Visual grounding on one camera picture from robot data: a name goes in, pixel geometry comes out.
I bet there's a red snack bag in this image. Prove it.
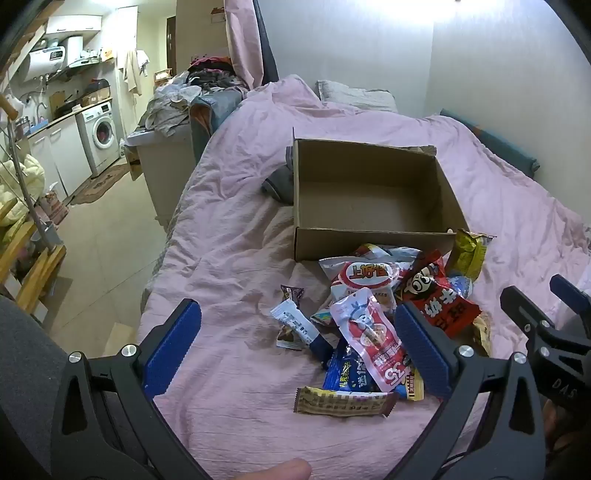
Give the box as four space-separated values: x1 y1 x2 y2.
399 249 483 337

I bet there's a cardboard piece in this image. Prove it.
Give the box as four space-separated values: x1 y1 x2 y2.
104 320 139 356

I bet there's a dark blue snack packet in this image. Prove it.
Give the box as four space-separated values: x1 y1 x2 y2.
322 339 416 400

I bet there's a wooden rack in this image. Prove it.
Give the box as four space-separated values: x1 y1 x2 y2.
0 217 68 315

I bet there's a pile of clothes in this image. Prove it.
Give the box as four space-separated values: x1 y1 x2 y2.
139 56 245 137

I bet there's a hanging white towel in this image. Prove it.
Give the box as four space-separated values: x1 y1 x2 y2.
122 48 151 95

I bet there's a yellow black snack packet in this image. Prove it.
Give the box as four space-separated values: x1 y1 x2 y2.
471 314 492 356

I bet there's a person's left hand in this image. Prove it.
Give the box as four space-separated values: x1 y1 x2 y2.
239 458 313 480

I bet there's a white washing machine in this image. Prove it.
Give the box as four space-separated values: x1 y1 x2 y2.
75 100 122 178

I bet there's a brown wafer bar packet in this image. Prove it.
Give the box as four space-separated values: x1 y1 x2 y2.
294 386 399 418

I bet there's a small brown white packet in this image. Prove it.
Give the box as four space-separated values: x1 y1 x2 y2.
276 323 303 350

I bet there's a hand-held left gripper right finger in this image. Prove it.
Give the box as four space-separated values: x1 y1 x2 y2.
394 300 548 480

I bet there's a white kitchen cabinet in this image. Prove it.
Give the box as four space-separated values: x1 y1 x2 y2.
25 114 93 197

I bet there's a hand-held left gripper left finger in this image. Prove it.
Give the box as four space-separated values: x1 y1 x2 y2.
51 298 208 480

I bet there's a dark grey cloth item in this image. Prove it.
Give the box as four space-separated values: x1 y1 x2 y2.
261 145 296 204

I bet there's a person's right hand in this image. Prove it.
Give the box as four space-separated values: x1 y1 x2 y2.
543 398 591 463

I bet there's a white wall cabinet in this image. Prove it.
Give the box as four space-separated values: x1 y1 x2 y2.
45 15 103 35

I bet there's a brown cardboard box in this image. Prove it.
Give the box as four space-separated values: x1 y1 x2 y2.
292 127 472 264

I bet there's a grey clothing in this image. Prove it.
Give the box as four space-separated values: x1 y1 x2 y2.
0 295 65 480

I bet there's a white water heater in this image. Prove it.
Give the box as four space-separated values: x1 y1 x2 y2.
14 36 84 85

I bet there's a pale yellow duvet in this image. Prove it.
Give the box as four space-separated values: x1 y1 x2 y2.
0 154 47 227

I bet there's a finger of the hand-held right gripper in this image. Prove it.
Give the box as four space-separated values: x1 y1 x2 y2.
549 274 591 320
500 285 556 341

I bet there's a grey pillow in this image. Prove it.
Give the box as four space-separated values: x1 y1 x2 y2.
316 79 398 114

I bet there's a teal bolster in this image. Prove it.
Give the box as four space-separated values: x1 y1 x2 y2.
438 108 541 178

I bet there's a brown floor rug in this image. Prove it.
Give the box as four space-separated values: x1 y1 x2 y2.
69 161 132 206

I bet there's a pink hanging cloth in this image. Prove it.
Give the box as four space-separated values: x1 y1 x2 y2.
224 0 264 90

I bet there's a white storage chest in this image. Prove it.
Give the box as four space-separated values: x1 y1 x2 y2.
124 124 195 227

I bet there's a pink white snack pouch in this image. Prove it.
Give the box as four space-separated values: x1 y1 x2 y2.
329 287 411 393

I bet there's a white slim snack packet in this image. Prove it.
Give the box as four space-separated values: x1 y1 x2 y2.
270 298 334 361

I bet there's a teal folded quilt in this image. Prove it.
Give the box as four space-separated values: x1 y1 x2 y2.
189 88 245 144

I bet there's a white bag red round label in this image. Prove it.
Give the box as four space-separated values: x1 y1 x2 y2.
318 256 416 319

